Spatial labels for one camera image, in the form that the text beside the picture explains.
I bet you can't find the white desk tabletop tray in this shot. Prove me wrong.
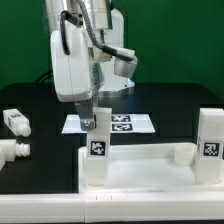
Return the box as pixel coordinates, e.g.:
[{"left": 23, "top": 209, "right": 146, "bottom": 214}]
[{"left": 78, "top": 142, "right": 224, "bottom": 193}]

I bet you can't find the black cable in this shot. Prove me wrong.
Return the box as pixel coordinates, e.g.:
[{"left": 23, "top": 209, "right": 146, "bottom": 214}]
[{"left": 34, "top": 69, "right": 54, "bottom": 84}]

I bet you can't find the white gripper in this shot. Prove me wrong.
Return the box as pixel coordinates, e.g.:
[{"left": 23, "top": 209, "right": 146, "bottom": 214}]
[{"left": 50, "top": 24, "right": 104, "bottom": 131}]

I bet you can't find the white marker sheet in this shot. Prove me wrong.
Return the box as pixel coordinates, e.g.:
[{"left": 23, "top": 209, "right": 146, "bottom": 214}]
[{"left": 62, "top": 114, "right": 155, "bottom": 134}]

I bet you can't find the white front fence bar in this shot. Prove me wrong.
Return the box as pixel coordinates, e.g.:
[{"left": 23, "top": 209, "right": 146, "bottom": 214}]
[{"left": 0, "top": 192, "right": 224, "bottom": 223}]

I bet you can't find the white obstacle wall left piece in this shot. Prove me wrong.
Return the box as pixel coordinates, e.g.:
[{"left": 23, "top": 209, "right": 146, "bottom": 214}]
[{"left": 0, "top": 139, "right": 30, "bottom": 171}]

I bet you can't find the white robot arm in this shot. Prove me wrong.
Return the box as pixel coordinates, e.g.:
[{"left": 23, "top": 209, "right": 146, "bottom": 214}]
[{"left": 42, "top": 0, "right": 112, "bottom": 131}]

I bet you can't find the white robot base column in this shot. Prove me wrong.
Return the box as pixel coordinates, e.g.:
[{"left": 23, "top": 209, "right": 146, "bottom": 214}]
[{"left": 99, "top": 9, "right": 138, "bottom": 97}]

